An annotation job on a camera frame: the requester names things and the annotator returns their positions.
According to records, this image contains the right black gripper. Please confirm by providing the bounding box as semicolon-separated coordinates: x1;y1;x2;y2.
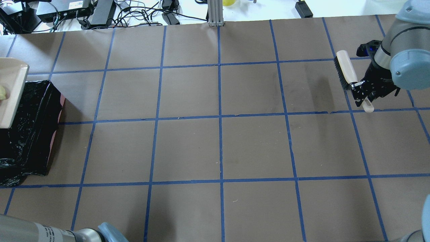
351;40;401;103

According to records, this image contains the beige hand brush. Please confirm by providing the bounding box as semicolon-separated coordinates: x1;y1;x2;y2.
334;50;374;113

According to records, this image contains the beige dustpan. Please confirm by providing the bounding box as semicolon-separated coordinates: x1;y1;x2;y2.
0;57;29;129

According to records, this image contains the pale melon slice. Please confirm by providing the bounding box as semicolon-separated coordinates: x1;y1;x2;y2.
0;85;8;101

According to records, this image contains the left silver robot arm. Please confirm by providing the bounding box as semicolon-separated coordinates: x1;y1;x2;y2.
0;214;128;242

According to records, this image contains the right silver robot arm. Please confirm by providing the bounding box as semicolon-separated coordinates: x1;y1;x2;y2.
335;0;429;112

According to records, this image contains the bin with black bag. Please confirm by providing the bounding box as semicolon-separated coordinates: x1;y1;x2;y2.
0;80;63;187

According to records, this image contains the black power adapter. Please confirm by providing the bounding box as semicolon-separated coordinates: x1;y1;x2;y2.
295;0;313;18

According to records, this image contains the aluminium frame post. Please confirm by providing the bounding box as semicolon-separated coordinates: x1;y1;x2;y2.
207;0;224;27

